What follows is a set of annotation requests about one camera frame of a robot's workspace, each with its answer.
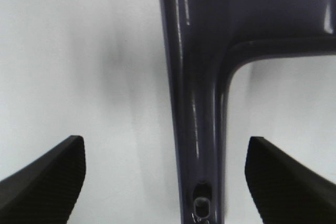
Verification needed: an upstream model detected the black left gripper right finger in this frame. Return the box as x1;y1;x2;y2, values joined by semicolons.
245;136;335;223

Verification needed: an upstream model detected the purple plastic dustpan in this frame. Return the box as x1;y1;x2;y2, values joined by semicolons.
160;0;335;223

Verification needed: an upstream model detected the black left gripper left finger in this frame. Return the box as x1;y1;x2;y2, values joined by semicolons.
1;135;86;223

